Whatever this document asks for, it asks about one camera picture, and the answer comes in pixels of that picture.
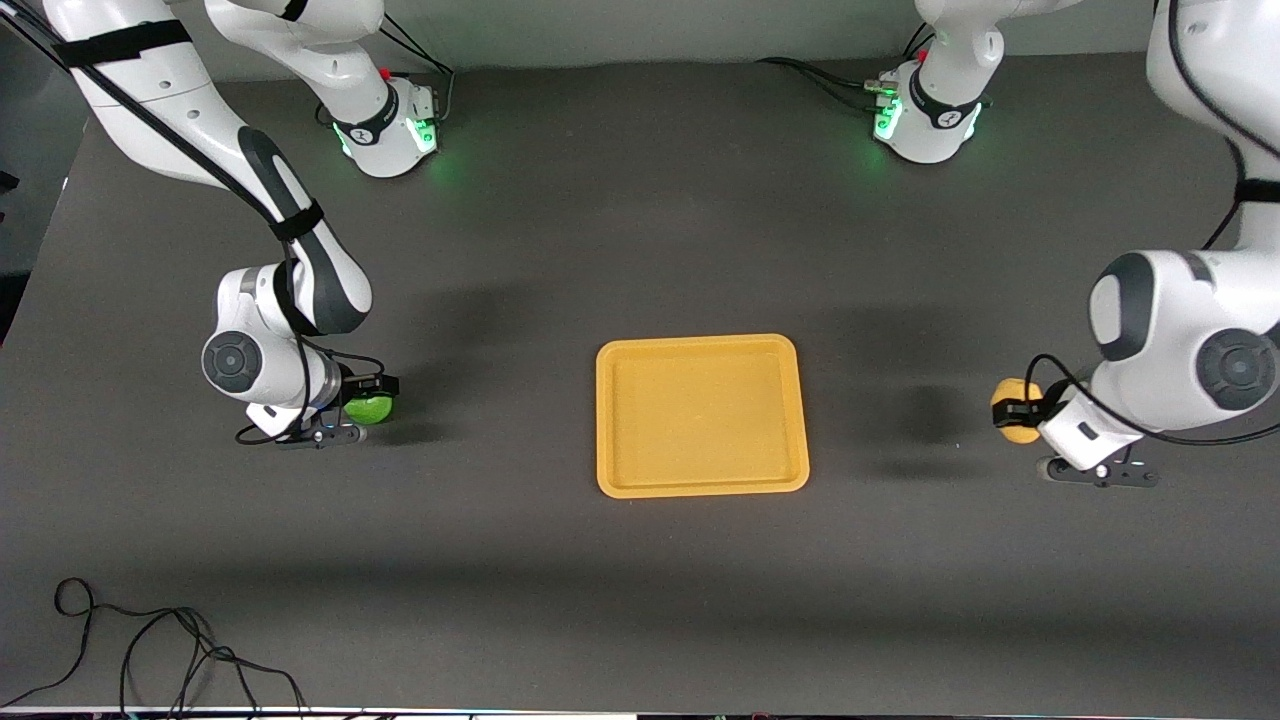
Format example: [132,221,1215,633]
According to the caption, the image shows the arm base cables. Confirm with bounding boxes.
[316,15,457,129]
[755,20,936,113]

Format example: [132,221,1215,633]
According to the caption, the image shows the yellow potato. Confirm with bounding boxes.
[989,376,1044,445]

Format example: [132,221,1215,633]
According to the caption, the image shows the dark grey table mat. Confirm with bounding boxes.
[0,35,1280,715]

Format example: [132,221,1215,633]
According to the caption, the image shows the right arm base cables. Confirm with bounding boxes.
[316,15,457,129]

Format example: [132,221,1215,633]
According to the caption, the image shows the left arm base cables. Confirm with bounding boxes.
[755,20,936,113]

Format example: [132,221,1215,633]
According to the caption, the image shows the loose black cable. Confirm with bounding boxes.
[0,577,307,719]

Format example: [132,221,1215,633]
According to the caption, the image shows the orange plastic tray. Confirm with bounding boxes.
[595,333,811,500]

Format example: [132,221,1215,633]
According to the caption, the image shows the left arm wrist cable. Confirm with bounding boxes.
[1024,0,1280,447]

